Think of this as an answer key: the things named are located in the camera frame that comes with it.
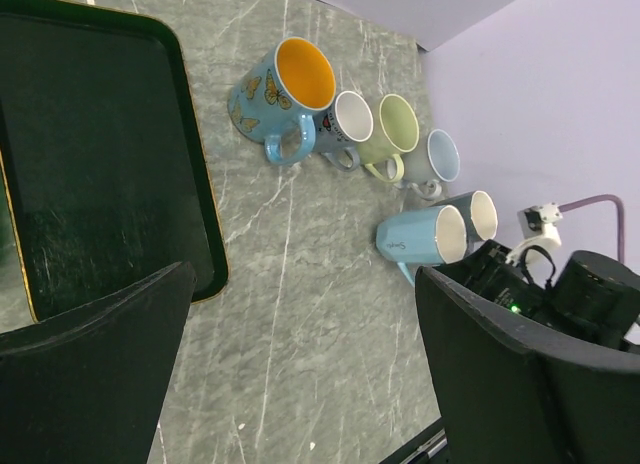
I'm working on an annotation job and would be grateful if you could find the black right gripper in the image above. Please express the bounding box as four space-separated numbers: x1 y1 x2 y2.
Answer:
444 240 550 324

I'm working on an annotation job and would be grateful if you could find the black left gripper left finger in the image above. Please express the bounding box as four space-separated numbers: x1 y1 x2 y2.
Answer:
1 262 195 463

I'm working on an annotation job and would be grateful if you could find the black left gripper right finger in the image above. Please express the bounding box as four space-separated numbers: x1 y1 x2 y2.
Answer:
415 267 639 463

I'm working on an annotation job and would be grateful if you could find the dark grey faceted mug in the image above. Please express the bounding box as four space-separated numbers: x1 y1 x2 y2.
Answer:
436 190 498 243

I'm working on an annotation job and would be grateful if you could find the light blue faceted mug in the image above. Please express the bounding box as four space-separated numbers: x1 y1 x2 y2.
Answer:
376 205 468 286

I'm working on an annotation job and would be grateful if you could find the white grey mug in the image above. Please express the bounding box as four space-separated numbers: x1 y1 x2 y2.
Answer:
395 129 460 201

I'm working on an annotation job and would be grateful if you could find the light green mug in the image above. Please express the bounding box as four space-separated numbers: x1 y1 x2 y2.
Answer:
356 94 420 183

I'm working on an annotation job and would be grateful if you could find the lavender blue small mug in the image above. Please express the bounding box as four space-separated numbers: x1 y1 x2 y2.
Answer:
313 90 374 172

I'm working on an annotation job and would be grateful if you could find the blue butterfly mug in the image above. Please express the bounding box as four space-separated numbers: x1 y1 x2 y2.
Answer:
228 37 336 166

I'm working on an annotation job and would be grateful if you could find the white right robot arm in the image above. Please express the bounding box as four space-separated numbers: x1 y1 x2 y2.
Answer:
436 240 639 354

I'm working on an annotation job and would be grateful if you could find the black tray gold rim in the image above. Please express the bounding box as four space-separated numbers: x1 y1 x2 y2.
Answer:
1 0 229 321

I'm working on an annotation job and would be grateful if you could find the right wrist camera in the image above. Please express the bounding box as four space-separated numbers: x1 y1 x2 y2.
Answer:
506 202 563 265

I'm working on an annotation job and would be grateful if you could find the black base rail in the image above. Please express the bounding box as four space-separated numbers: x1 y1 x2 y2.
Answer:
380 427 447 464

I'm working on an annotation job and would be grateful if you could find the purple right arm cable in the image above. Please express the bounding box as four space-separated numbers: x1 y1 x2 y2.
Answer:
557 193 627 263

